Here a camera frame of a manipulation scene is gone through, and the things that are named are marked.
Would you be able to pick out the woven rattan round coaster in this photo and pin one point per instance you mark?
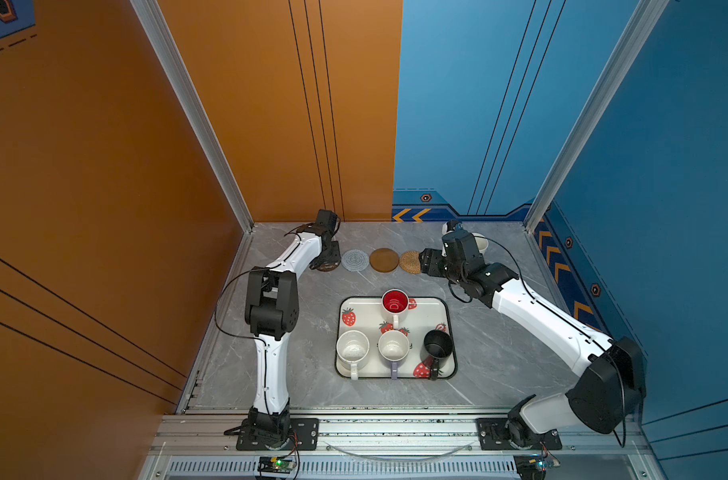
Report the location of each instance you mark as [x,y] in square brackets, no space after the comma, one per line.
[410,262]

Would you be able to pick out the aluminium corner post right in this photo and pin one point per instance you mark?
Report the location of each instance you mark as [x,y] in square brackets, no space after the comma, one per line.
[632,40]

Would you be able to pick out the right green circuit board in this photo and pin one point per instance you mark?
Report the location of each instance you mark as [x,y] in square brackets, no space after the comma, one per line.
[535,467]

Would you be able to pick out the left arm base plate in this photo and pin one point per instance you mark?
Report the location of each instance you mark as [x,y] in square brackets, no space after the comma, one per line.
[295,432]

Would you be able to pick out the white mug red inside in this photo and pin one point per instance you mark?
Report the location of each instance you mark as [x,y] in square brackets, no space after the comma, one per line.
[395,305]

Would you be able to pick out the aluminium front rail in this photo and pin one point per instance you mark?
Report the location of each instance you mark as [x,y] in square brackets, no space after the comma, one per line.
[412,443]

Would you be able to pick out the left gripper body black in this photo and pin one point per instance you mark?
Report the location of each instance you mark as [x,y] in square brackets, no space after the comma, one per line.
[333,255]

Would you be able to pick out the black mug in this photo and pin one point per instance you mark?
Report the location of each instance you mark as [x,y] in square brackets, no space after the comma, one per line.
[438,349]

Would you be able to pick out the strawberry print serving tray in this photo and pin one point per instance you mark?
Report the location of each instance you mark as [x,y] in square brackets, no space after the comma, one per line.
[416,344]

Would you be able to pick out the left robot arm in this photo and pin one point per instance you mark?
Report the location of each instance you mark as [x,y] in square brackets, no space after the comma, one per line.
[272,311]

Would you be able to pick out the aluminium corner post left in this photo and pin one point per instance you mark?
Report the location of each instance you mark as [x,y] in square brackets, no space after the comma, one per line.
[155,26]

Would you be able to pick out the left green circuit board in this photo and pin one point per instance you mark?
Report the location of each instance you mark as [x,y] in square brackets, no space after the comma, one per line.
[276,468]

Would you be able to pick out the brown round wooden coaster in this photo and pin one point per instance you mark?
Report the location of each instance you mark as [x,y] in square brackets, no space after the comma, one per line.
[384,260]

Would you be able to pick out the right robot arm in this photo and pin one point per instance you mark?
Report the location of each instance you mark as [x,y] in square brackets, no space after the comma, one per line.
[612,377]

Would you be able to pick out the aluminium corner post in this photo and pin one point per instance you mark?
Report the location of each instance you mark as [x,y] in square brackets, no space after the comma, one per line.
[155,26]
[632,40]

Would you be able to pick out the grey blue rope coaster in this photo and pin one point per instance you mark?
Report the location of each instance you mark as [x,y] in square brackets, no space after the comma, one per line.
[355,260]

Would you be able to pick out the green circuit board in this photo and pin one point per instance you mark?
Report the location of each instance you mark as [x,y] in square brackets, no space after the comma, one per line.
[535,467]
[276,468]

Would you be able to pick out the dark scratched wooden coaster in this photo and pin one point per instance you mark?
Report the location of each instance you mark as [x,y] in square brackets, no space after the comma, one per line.
[327,267]

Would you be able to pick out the white mug purple handle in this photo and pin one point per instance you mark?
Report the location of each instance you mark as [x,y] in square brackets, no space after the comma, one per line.
[394,346]

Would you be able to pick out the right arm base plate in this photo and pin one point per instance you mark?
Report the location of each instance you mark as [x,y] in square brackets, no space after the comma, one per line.
[507,434]

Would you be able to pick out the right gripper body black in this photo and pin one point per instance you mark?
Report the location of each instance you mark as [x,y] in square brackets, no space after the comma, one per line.
[437,265]

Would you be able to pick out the plain white mug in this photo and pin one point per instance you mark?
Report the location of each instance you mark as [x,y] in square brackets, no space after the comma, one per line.
[482,242]

